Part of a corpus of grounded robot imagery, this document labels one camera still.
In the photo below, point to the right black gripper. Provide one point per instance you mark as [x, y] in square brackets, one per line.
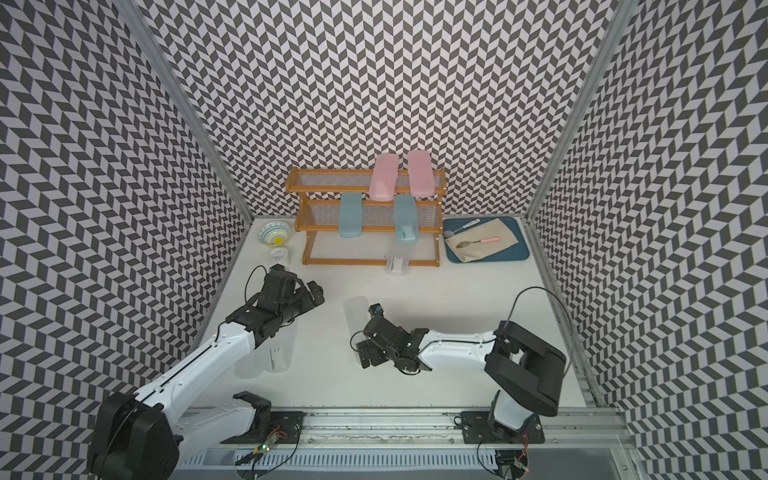
[375, 358]

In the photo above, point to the pink handled spoon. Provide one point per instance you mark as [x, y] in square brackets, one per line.
[465, 244]

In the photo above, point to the patterned ceramic bowl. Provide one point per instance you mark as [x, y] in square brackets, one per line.
[275, 233]

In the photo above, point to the aluminium front rail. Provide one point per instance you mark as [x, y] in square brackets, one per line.
[358, 428]

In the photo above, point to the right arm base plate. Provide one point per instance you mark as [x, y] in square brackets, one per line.
[477, 426]

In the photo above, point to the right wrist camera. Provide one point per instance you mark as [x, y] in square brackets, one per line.
[375, 310]

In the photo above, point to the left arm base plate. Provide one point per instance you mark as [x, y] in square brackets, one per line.
[286, 424]

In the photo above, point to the wooden three-tier shelf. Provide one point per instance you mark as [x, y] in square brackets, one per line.
[320, 194]

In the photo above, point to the teal tray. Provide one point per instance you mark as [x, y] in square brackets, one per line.
[519, 254]

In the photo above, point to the pink pencil case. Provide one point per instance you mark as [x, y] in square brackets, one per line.
[384, 178]
[420, 172]

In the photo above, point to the teal pencil case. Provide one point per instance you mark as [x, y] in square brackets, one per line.
[350, 215]
[406, 219]

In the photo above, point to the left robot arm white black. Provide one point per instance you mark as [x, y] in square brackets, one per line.
[146, 434]

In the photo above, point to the white handled fork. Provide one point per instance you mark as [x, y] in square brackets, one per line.
[451, 232]

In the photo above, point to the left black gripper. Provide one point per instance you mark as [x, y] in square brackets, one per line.
[316, 292]

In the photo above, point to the beige cloth napkin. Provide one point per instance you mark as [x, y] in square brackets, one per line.
[484, 229]

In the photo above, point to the clear pencil case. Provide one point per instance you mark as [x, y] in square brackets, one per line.
[356, 316]
[252, 365]
[398, 258]
[281, 349]

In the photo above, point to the small clear glass cup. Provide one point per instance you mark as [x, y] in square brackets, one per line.
[280, 255]

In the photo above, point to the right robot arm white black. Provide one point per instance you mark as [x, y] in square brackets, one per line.
[527, 370]

